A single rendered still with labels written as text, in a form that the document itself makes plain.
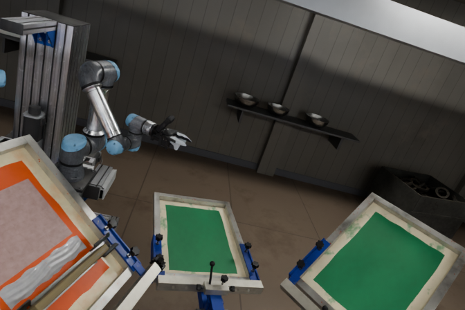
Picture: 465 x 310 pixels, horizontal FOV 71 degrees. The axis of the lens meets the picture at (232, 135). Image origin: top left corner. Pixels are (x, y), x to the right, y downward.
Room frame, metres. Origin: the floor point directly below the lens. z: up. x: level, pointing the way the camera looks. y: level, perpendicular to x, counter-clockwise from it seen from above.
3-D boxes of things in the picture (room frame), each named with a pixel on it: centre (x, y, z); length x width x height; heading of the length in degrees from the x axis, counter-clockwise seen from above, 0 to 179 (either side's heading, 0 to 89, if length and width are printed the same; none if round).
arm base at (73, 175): (1.53, 0.79, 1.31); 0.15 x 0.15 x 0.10
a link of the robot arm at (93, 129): (1.66, 0.75, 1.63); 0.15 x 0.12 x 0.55; 166
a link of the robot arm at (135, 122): (1.59, 0.50, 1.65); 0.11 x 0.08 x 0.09; 76
